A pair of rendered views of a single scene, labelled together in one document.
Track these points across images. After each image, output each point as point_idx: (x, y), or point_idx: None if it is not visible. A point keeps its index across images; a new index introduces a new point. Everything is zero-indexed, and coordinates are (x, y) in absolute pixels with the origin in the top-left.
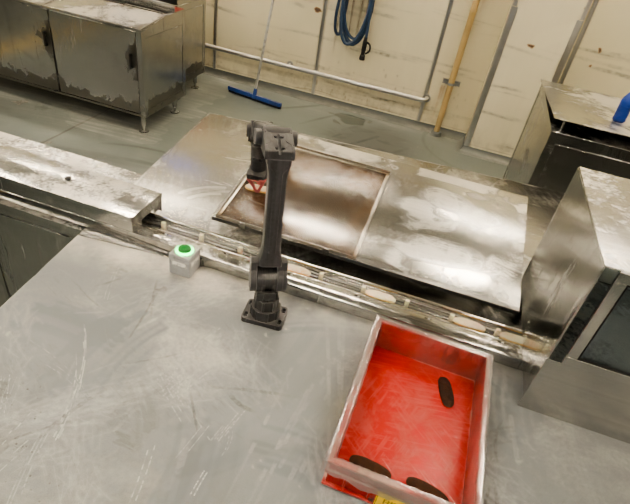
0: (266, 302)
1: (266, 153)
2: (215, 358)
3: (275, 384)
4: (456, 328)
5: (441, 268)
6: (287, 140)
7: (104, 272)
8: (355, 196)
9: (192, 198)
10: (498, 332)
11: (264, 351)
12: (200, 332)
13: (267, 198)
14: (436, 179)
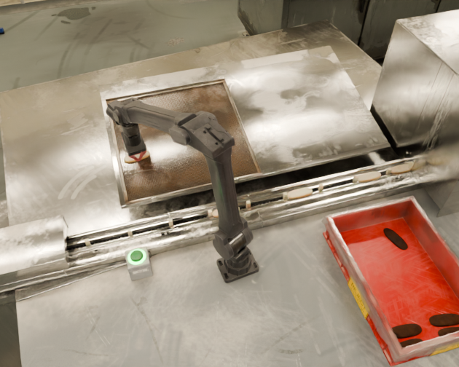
0: (243, 259)
1: (213, 154)
2: (240, 329)
3: (297, 317)
4: (366, 186)
5: (321, 143)
6: (217, 129)
7: (79, 321)
8: (216, 116)
9: (76, 196)
10: (390, 170)
11: (265, 296)
12: (208, 316)
13: (221, 186)
14: (260, 65)
